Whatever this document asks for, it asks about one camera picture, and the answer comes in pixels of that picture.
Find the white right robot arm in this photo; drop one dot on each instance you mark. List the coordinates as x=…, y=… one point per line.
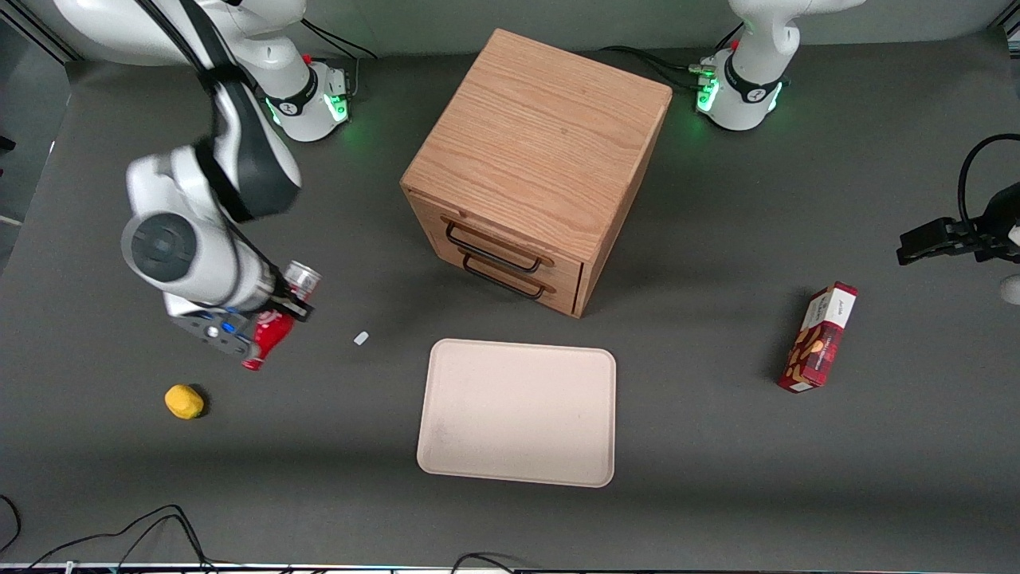
x=183, y=247

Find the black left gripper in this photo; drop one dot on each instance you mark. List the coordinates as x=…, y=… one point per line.
x=998, y=222

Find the yellow lemon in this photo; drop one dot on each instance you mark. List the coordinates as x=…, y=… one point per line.
x=184, y=402

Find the wooden drawer cabinet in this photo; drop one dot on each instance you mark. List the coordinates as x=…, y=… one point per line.
x=542, y=151

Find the red cookie box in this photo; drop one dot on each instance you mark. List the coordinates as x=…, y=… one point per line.
x=819, y=339

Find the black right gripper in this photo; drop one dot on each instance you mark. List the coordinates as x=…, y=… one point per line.
x=284, y=301

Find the beige plastic tray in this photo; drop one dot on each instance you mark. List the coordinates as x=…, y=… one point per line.
x=518, y=410

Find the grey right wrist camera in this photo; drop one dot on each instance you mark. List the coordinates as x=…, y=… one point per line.
x=211, y=331

